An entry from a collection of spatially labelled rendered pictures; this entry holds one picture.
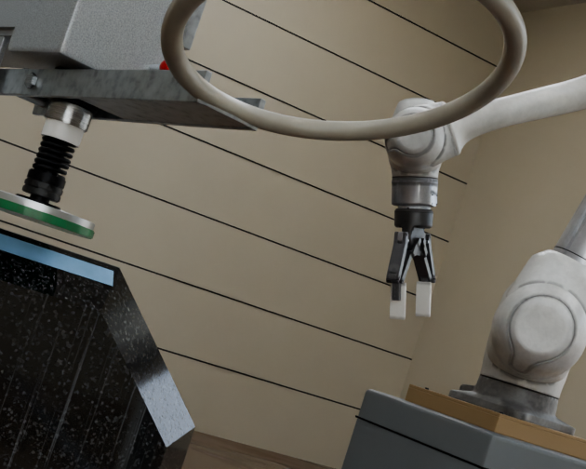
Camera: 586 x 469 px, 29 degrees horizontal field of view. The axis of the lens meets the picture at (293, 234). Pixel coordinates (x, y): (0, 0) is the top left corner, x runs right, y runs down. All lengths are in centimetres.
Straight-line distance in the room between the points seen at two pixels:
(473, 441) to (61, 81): 93
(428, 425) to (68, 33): 92
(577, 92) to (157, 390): 97
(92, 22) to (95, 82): 12
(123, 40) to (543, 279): 82
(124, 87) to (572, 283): 80
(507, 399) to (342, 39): 669
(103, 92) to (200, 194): 624
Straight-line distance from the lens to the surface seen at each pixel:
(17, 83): 212
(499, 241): 871
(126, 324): 213
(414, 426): 207
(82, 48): 194
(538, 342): 188
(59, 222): 193
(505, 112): 206
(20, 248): 209
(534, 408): 212
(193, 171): 804
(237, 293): 826
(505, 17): 144
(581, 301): 192
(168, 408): 219
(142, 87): 176
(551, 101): 214
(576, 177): 833
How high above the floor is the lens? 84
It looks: 5 degrees up
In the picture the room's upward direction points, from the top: 18 degrees clockwise
